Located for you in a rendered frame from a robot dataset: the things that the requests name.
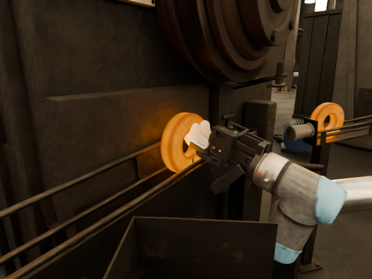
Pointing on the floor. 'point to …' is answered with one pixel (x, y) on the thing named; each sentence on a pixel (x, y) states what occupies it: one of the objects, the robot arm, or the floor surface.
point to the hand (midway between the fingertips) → (186, 135)
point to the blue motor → (303, 148)
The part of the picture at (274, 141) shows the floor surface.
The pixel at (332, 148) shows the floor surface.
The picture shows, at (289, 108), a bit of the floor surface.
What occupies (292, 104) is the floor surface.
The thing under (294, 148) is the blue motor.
